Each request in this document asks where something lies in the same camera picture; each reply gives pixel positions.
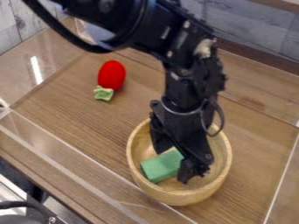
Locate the brown wooden bowl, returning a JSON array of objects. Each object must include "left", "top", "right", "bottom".
[{"left": 126, "top": 119, "right": 233, "bottom": 207}]

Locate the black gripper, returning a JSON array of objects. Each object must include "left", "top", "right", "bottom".
[{"left": 150, "top": 100, "right": 214, "bottom": 184}]

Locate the black stand base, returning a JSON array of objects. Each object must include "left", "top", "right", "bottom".
[{"left": 0, "top": 196, "right": 61, "bottom": 224}]

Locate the clear acrylic corner bracket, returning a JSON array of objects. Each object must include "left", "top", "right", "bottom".
[{"left": 75, "top": 18, "right": 98, "bottom": 44}]

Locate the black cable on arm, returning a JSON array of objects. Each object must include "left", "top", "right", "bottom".
[{"left": 201, "top": 99, "right": 228, "bottom": 138}]

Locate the green rectangular block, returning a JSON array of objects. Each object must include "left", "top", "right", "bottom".
[{"left": 141, "top": 150, "right": 183, "bottom": 184}]

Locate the red plush strawberry toy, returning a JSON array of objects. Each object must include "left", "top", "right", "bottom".
[{"left": 94, "top": 60, "right": 127, "bottom": 101}]

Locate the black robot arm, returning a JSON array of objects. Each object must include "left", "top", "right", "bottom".
[{"left": 22, "top": 0, "right": 228, "bottom": 184}]

